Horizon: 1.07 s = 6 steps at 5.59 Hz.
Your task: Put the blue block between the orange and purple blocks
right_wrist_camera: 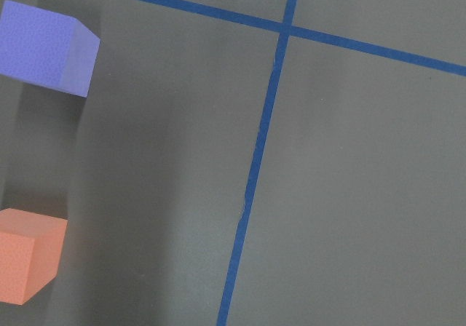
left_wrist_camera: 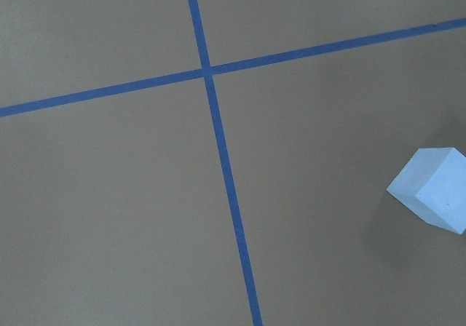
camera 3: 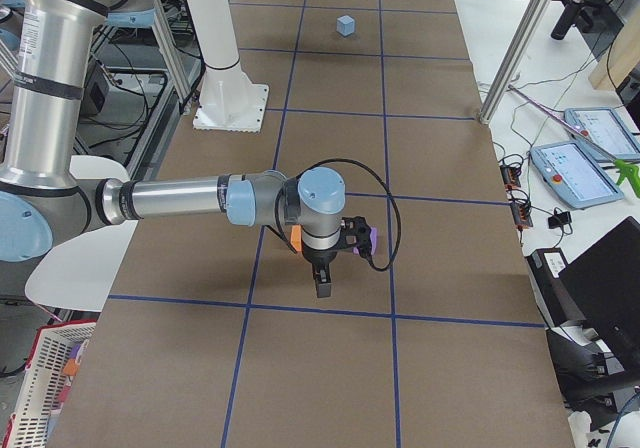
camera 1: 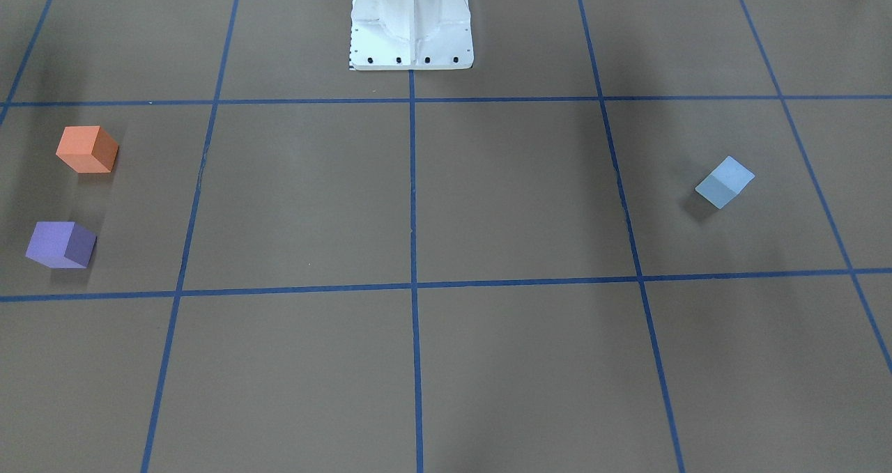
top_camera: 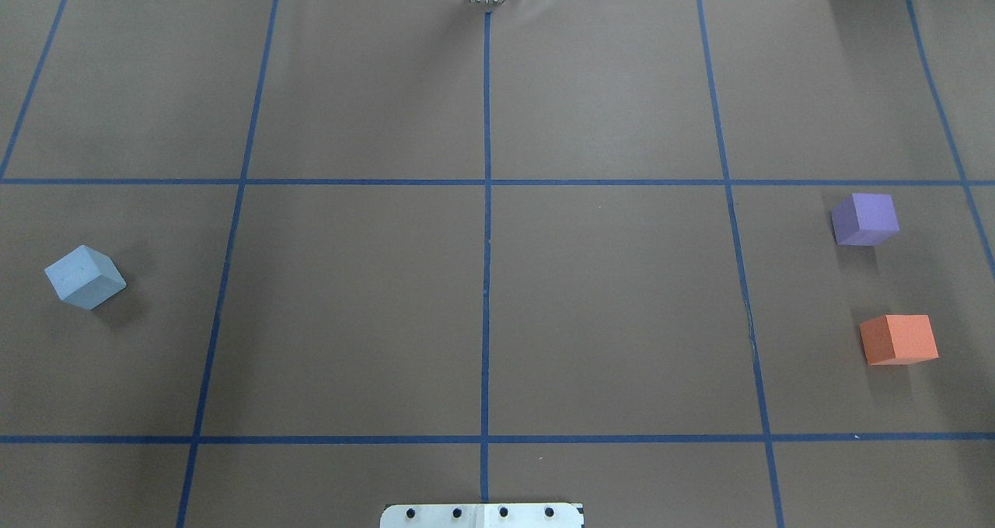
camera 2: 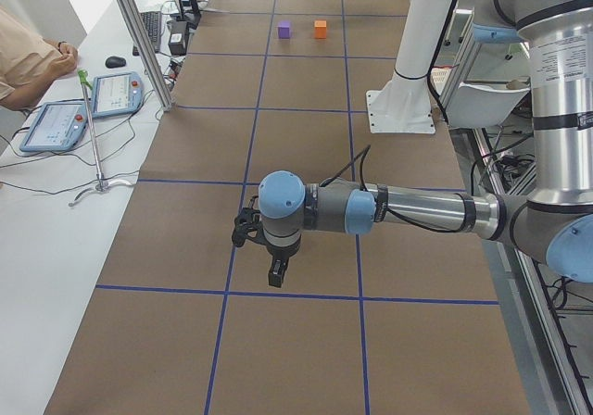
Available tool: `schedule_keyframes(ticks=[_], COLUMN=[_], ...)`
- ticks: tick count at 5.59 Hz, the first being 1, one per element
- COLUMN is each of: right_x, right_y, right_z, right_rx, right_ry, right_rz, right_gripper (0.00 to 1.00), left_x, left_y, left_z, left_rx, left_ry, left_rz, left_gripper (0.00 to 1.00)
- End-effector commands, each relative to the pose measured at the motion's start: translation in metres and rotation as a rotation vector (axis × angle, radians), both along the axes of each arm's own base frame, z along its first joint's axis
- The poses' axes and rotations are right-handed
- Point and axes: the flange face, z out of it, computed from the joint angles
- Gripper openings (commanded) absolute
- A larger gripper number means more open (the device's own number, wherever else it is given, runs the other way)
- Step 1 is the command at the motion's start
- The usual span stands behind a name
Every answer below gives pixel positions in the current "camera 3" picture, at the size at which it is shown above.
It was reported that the light blue block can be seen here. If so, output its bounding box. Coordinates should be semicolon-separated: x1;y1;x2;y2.
336;15;356;37

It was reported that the black laptop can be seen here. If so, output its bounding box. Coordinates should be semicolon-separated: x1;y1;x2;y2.
560;216;639;369

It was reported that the orange block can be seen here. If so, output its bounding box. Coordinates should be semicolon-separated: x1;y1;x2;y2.
290;225;302;253

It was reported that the green tipped reacher stick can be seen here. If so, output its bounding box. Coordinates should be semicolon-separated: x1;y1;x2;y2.
507;84;640;187

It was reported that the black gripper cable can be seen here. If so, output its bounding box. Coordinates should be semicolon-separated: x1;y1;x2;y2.
279;157;404;273

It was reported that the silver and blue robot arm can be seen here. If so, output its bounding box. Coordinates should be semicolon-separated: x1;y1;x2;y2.
1;0;346;298

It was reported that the teach pendant tablet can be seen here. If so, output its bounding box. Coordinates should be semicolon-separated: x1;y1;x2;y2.
564;107;639;161
530;142;624;209

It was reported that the white chair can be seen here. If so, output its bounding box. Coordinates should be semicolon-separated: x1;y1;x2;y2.
24;154;132;314

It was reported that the purple block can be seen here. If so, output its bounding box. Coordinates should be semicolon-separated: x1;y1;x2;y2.
352;227;378;256

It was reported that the far teach pendant tablet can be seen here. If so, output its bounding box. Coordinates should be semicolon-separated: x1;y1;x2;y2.
564;107;639;161

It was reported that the orange terminal board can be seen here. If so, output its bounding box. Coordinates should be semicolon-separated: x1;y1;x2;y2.
499;163;533;231

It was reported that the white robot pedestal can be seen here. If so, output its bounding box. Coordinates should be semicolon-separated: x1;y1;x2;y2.
187;0;269;132

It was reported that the aluminium frame post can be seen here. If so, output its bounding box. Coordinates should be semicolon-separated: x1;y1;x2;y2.
478;0;551;125

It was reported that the white perforated basket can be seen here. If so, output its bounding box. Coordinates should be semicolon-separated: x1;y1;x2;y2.
2;320;96;447

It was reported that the near teach pendant tablet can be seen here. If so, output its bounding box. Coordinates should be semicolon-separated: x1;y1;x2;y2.
530;142;624;209

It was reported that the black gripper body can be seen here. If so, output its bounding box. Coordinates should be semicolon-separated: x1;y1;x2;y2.
302;244;337;276

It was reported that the black power adapter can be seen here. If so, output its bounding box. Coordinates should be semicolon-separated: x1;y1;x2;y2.
80;62;109;116

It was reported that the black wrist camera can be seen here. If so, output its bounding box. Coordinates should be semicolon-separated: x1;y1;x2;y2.
340;216;373;260

